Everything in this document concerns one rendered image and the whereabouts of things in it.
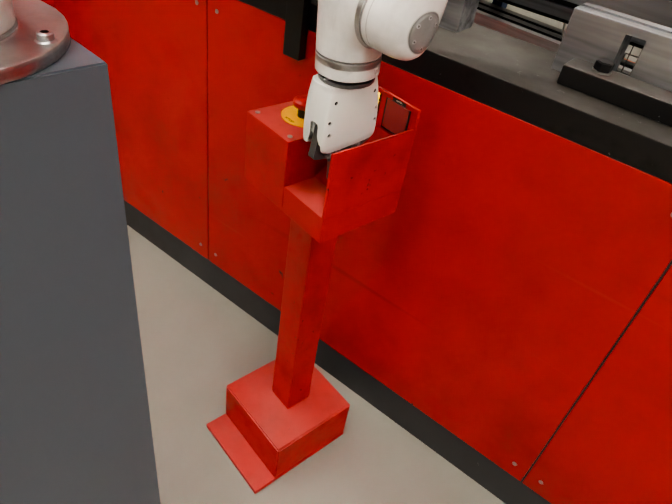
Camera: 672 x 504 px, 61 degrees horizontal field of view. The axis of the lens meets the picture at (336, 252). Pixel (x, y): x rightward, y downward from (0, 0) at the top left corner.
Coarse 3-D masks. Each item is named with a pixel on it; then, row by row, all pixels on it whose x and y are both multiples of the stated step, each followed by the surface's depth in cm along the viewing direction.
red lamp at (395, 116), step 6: (390, 102) 84; (390, 108) 84; (396, 108) 83; (402, 108) 82; (384, 114) 85; (390, 114) 84; (396, 114) 83; (402, 114) 82; (408, 114) 82; (384, 120) 86; (390, 120) 85; (396, 120) 84; (402, 120) 83; (384, 126) 86; (390, 126) 85; (396, 126) 84; (402, 126) 83; (396, 132) 85
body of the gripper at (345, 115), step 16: (320, 80) 72; (320, 96) 72; (336, 96) 72; (352, 96) 73; (368, 96) 75; (320, 112) 73; (336, 112) 73; (352, 112) 75; (368, 112) 77; (304, 128) 77; (320, 128) 74; (336, 128) 75; (352, 128) 77; (368, 128) 79; (320, 144) 76; (336, 144) 77; (352, 144) 79
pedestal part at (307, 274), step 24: (312, 240) 94; (336, 240) 98; (288, 264) 102; (312, 264) 98; (288, 288) 105; (312, 288) 102; (288, 312) 108; (312, 312) 107; (288, 336) 111; (312, 336) 112; (288, 360) 115; (312, 360) 118; (288, 384) 119; (288, 408) 124
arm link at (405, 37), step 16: (368, 0) 62; (384, 0) 60; (400, 0) 59; (416, 0) 58; (432, 0) 59; (368, 16) 62; (384, 16) 60; (400, 16) 59; (416, 16) 59; (432, 16) 61; (368, 32) 63; (384, 32) 61; (400, 32) 60; (416, 32) 61; (432, 32) 62; (384, 48) 63; (400, 48) 61; (416, 48) 62
